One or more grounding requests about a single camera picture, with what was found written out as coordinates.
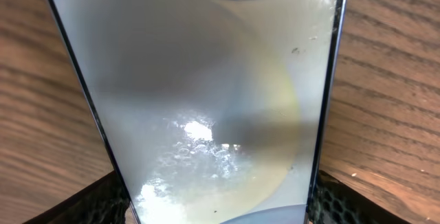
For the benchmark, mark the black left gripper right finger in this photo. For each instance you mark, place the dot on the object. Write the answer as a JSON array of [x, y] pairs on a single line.
[[334, 202]]

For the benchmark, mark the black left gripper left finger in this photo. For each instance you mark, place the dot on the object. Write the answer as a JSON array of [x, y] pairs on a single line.
[[102, 202]]

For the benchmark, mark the blue screen Galaxy smartphone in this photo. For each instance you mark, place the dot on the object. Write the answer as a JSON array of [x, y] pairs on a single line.
[[211, 111]]

